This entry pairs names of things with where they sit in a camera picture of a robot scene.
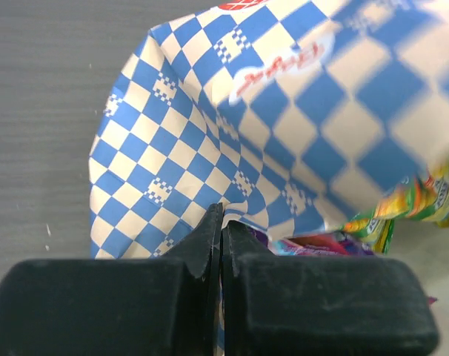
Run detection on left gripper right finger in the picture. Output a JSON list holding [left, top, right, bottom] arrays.
[[222, 222, 439, 355]]

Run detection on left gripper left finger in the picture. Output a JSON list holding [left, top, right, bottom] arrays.
[[0, 204, 223, 355]]

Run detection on green Fox's candy packet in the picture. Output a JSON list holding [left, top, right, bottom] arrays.
[[341, 162, 449, 254]]

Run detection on blue checkered paper bag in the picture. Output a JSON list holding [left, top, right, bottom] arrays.
[[87, 0, 449, 356]]

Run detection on purple snack packet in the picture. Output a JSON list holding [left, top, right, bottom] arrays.
[[246, 225, 439, 303]]

